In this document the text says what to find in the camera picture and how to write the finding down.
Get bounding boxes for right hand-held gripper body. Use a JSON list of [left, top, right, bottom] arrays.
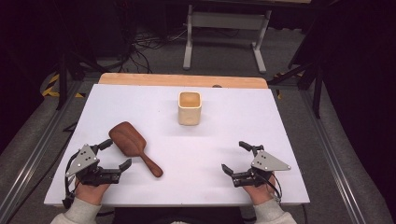
[[231, 150, 292, 189]]

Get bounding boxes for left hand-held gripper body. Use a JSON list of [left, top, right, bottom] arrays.
[[65, 144, 122, 188]]

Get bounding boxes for brown wooden hairbrush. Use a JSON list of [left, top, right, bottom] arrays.
[[107, 120, 164, 178]]

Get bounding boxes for cream square cup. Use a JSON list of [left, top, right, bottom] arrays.
[[177, 91, 203, 127]]

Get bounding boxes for person's right hand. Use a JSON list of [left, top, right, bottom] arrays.
[[242, 175, 277, 206]]

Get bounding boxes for person's left hand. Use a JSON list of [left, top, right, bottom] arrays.
[[74, 178, 111, 206]]

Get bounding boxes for person's dark lap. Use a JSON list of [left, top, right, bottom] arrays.
[[111, 206, 246, 224]]

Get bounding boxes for black metal stand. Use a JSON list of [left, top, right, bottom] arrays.
[[55, 46, 106, 112], [267, 59, 325, 119]]

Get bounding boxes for wooden board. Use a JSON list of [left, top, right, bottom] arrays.
[[97, 72, 269, 90]]

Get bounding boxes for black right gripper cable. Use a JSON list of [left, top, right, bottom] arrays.
[[262, 173, 283, 203]]

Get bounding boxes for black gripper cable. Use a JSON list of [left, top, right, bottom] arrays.
[[262, 173, 283, 203], [62, 150, 82, 210]]

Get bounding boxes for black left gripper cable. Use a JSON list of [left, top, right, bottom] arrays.
[[62, 150, 82, 210]]

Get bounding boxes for aluminium rail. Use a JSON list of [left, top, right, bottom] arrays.
[[0, 79, 84, 220], [299, 89, 368, 224]]

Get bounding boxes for black floor cables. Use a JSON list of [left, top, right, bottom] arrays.
[[116, 26, 190, 75]]

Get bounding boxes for white metal table frame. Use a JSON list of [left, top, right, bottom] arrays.
[[182, 4, 273, 75]]

